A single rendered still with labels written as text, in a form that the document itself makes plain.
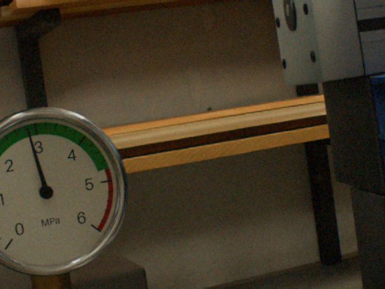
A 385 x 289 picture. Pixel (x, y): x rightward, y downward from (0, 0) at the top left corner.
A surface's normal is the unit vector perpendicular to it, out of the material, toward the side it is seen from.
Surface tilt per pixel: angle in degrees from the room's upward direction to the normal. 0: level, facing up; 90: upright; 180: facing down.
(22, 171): 90
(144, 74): 90
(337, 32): 90
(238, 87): 90
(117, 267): 0
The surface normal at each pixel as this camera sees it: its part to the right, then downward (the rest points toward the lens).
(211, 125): 0.37, 0.01
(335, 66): 0.11, 0.04
